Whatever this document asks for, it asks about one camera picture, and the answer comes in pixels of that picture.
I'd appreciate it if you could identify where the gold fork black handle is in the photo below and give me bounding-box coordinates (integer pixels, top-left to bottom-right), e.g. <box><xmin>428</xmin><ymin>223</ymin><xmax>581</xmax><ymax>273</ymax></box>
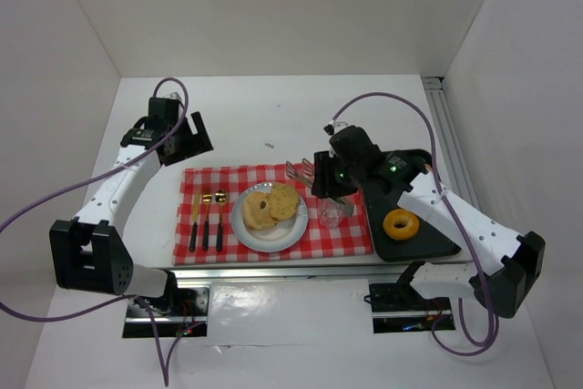
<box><xmin>202</xmin><ymin>188</ymin><xmax>213</xmax><ymax>251</ymax></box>

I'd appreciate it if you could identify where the glazed yellow donut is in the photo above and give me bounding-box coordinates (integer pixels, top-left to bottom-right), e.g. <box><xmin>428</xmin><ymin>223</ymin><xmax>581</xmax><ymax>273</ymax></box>
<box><xmin>383</xmin><ymin>209</ymin><xmax>420</xmax><ymax>241</ymax></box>

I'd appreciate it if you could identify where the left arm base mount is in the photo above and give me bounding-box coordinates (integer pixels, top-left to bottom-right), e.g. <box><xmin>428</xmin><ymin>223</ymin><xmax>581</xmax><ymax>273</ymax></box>
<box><xmin>122</xmin><ymin>271</ymin><xmax>210</xmax><ymax>339</ymax></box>

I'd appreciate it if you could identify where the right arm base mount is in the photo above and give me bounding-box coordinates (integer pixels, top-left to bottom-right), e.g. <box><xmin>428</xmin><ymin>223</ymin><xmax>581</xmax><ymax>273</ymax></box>
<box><xmin>363</xmin><ymin>282</ymin><xmax>455</xmax><ymax>333</ymax></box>

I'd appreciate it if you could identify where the black baking tray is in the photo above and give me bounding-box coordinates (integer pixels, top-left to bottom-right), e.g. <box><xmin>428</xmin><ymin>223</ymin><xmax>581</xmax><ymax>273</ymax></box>
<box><xmin>361</xmin><ymin>149</ymin><xmax>461</xmax><ymax>262</ymax></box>

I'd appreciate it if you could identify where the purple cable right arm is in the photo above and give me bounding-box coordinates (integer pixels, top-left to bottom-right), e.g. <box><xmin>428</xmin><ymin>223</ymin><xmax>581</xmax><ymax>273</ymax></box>
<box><xmin>330</xmin><ymin>91</ymin><xmax>500</xmax><ymax>357</ymax></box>

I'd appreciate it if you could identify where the seeded bagel half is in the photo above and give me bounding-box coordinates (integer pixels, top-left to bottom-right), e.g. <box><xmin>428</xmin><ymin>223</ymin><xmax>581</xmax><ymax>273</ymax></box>
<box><xmin>269</xmin><ymin>183</ymin><xmax>300</xmax><ymax>220</ymax></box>

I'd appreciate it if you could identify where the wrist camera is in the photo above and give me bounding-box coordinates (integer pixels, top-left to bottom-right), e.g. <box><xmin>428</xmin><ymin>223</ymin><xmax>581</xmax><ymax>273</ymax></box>
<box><xmin>163</xmin><ymin>92</ymin><xmax>183</xmax><ymax>102</ymax></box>
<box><xmin>323</xmin><ymin>120</ymin><xmax>349</xmax><ymax>137</ymax></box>

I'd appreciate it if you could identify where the aluminium frame rail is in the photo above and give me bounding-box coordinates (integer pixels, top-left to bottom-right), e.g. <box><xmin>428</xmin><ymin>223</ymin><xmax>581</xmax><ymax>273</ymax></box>
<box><xmin>421</xmin><ymin>77</ymin><xmax>480</xmax><ymax>209</ymax></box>

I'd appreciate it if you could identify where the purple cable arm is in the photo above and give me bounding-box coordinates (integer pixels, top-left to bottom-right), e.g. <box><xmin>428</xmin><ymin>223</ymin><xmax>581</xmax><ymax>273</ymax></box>
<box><xmin>0</xmin><ymin>77</ymin><xmax>206</xmax><ymax>388</ymax></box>
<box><xmin>330</xmin><ymin>91</ymin><xmax>500</xmax><ymax>357</ymax></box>

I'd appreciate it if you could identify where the pale bagel half with hole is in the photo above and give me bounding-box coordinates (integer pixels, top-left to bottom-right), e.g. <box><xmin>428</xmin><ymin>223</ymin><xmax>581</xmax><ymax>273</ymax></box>
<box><xmin>242</xmin><ymin>191</ymin><xmax>277</xmax><ymax>231</ymax></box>

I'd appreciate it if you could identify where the clear drinking glass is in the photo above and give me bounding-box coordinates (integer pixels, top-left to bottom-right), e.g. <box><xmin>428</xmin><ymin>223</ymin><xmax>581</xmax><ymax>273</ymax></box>
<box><xmin>317</xmin><ymin>199</ymin><xmax>345</xmax><ymax>230</ymax></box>

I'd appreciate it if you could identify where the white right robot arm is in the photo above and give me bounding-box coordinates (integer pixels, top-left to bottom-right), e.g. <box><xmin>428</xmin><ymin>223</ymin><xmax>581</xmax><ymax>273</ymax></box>
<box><xmin>312</xmin><ymin>125</ymin><xmax>546</xmax><ymax>319</ymax></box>

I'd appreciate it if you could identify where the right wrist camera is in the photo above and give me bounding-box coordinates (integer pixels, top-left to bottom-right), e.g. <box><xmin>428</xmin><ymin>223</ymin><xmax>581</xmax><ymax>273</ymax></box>
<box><xmin>323</xmin><ymin>120</ymin><xmax>349</xmax><ymax>137</ymax></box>

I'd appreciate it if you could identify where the gold spoon black handle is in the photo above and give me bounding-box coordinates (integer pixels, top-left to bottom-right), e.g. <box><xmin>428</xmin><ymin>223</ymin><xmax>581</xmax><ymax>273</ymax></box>
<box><xmin>215</xmin><ymin>189</ymin><xmax>229</xmax><ymax>252</ymax></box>

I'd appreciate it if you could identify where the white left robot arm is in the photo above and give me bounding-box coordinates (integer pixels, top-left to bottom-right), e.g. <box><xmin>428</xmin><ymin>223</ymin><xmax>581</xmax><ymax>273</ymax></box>
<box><xmin>49</xmin><ymin>93</ymin><xmax>213</xmax><ymax>311</ymax></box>

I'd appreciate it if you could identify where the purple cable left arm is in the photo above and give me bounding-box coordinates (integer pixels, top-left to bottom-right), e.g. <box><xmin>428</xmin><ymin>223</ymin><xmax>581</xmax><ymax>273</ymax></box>
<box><xmin>0</xmin><ymin>77</ymin><xmax>206</xmax><ymax>388</ymax></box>

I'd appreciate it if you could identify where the white plate blue rim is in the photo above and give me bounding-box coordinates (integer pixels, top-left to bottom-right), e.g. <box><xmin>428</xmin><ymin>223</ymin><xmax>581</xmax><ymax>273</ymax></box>
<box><xmin>230</xmin><ymin>182</ymin><xmax>309</xmax><ymax>253</ymax></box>

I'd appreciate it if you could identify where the gold knife black handle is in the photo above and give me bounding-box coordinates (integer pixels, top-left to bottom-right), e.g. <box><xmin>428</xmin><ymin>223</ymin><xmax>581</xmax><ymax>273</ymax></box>
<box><xmin>189</xmin><ymin>189</ymin><xmax>201</xmax><ymax>252</ymax></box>

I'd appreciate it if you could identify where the red white checkered cloth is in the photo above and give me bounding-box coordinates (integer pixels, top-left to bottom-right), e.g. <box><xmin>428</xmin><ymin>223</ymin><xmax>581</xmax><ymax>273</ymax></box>
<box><xmin>172</xmin><ymin>164</ymin><xmax>373</xmax><ymax>266</ymax></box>

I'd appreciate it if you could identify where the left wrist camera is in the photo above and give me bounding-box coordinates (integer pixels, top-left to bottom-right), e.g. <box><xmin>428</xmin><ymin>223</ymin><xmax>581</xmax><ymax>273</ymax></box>
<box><xmin>163</xmin><ymin>92</ymin><xmax>183</xmax><ymax>102</ymax></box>

